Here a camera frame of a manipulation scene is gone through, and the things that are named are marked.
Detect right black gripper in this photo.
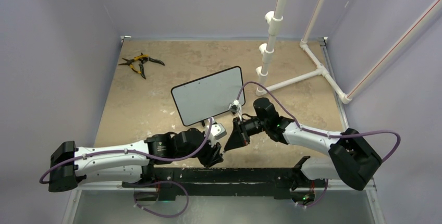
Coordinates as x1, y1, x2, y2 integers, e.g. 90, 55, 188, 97
225, 116, 268, 151

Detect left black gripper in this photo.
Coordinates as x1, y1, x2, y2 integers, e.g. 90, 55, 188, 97
176, 130, 223, 166

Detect black framed whiteboard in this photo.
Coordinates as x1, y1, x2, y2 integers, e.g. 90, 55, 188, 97
170, 66, 245, 127

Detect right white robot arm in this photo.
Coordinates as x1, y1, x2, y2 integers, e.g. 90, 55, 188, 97
224, 98, 383, 191

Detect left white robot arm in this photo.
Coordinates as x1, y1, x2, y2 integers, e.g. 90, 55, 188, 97
40, 125, 227, 193

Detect yellow black pliers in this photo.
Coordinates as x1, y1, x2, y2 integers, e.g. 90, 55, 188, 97
118, 53, 165, 80

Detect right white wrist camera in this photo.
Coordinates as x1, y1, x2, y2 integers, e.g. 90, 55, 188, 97
228, 99, 242, 114

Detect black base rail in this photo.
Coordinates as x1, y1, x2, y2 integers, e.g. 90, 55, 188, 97
152, 167, 308, 201

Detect aluminium extrusion frame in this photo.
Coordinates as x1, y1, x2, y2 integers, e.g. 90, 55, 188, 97
319, 36, 384, 224

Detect white PVC pipe frame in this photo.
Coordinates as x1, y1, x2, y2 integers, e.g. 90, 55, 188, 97
254, 0, 442, 105

